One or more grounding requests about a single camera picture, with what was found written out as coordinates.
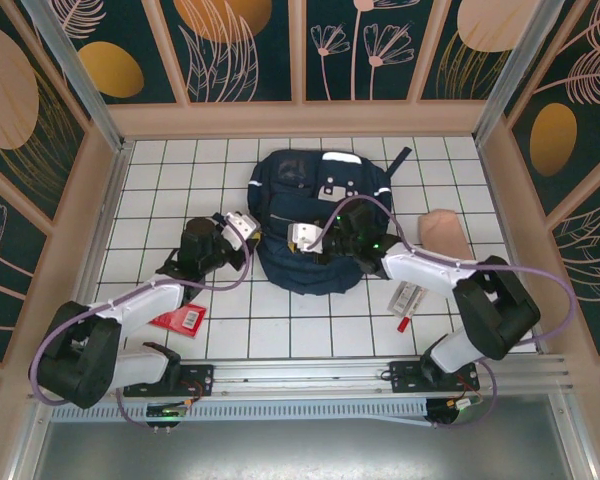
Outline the aluminium mounting rail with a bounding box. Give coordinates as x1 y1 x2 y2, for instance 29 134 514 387
28 353 577 399

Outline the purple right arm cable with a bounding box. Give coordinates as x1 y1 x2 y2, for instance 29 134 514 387
307 195 580 431

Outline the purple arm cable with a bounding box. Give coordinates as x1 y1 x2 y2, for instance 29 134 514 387
28 238 255 432
307 195 580 431

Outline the grey slotted cable duct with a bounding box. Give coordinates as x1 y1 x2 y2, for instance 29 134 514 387
49 397 431 426

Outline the beige pencil case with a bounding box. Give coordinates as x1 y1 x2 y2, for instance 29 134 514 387
418 209 474 262

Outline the aluminium frame post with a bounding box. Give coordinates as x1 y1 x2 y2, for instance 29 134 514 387
22 0 129 154
472 0 580 146

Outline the marker pack with red cap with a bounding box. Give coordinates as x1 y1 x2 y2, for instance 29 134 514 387
387 278 430 335

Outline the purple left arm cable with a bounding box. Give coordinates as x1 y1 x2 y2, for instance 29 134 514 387
28 238 255 432

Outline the navy blue backpack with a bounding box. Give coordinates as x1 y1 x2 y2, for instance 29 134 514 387
247 147 414 298

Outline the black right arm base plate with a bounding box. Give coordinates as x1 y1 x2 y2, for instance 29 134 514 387
388 360 481 396

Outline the grey metal shelf panel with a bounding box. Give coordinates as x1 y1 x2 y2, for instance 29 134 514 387
32 419 589 480

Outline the aluminium side rail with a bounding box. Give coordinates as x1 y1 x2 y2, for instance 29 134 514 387
476 139 550 357
74 141 133 306

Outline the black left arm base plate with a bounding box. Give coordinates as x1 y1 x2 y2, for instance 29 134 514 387
123 363 216 399

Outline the red book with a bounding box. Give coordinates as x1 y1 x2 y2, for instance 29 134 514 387
148 301 209 340

